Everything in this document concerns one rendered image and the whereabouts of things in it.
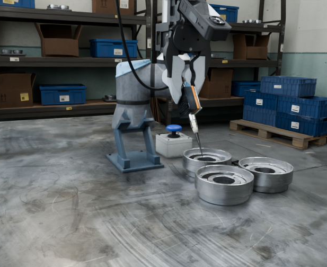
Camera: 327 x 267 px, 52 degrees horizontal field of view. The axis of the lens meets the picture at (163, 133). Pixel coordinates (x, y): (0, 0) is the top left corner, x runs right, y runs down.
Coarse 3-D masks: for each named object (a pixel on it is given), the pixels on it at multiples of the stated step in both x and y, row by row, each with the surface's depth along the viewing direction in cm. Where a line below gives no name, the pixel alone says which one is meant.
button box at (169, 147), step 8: (160, 136) 86; (168, 136) 85; (176, 136) 85; (184, 136) 86; (160, 144) 85; (168, 144) 82; (176, 144) 83; (184, 144) 84; (160, 152) 86; (168, 152) 82; (176, 152) 83
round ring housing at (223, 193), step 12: (204, 168) 64; (216, 168) 65; (228, 168) 65; (240, 168) 64; (204, 180) 57; (216, 180) 63; (228, 180) 62; (252, 180) 58; (204, 192) 58; (216, 192) 56; (228, 192) 56; (240, 192) 56; (228, 204) 57
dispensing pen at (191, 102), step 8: (184, 80) 65; (184, 88) 63; (184, 96) 63; (192, 96) 63; (184, 104) 63; (192, 104) 62; (184, 112) 63; (192, 112) 63; (192, 120) 63; (192, 128) 62
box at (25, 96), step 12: (0, 72) 388; (12, 72) 395; (24, 72) 401; (0, 84) 358; (12, 84) 363; (24, 84) 370; (0, 96) 361; (12, 96) 367; (24, 96) 373; (0, 108) 363
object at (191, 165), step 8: (184, 152) 74; (192, 152) 76; (200, 152) 77; (208, 152) 77; (216, 152) 76; (224, 152) 75; (184, 160) 71; (192, 160) 69; (200, 160) 74; (208, 160) 75; (216, 160) 72; (224, 160) 68; (192, 168) 69; (192, 176) 70
